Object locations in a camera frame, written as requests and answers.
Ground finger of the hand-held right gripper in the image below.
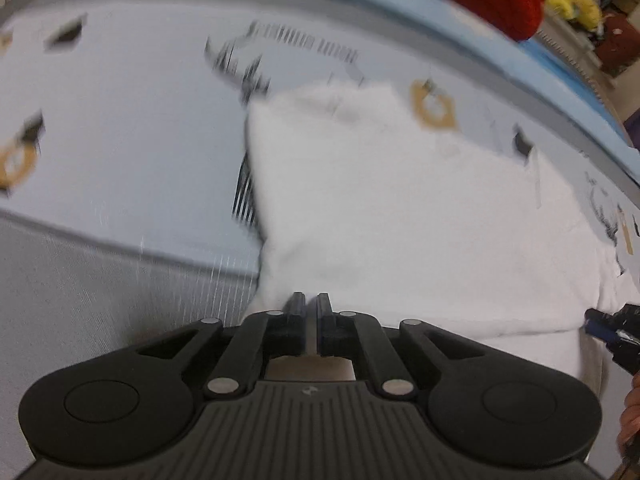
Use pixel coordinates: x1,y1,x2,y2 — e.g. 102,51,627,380
584,304,640,377

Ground person's right hand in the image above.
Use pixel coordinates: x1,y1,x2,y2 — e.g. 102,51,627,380
616,374,640,462

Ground printed bed sheet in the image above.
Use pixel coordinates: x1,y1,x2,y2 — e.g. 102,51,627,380
0,0,640,480

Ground white towel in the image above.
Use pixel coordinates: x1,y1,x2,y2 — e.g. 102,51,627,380
244,80,633,411

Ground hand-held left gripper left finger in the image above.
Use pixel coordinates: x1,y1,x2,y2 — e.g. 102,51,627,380
137,291,307,401

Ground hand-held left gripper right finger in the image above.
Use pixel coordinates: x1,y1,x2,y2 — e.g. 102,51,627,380
316,291,488,402

